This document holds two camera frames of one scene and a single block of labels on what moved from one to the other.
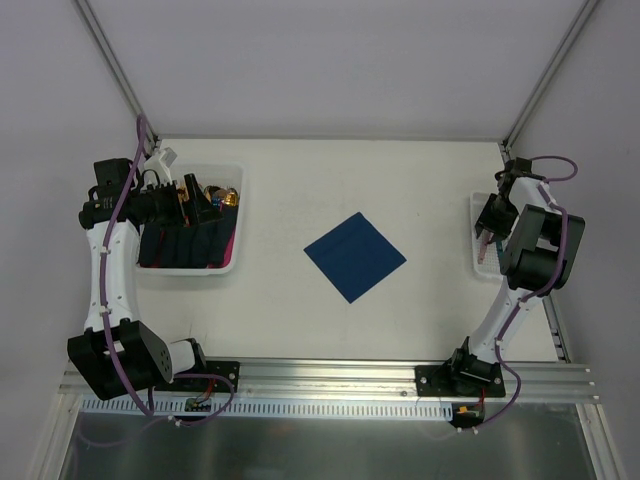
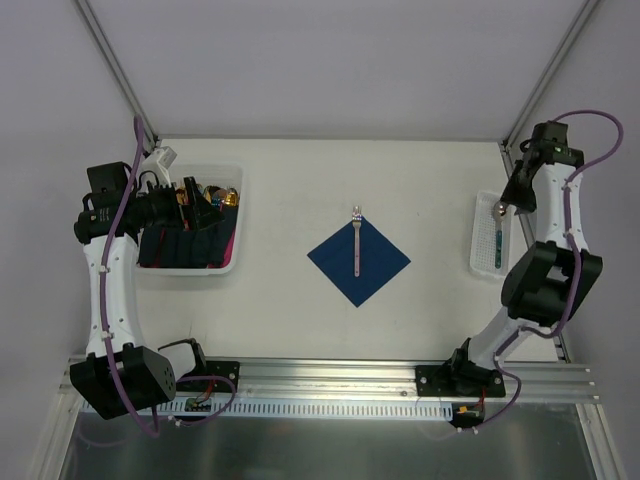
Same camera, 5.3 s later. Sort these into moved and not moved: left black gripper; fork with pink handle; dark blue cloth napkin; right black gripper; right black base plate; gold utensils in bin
Moved: right black gripper; fork with pink handle
Not moved: right black base plate; gold utensils in bin; left black gripper; dark blue cloth napkin
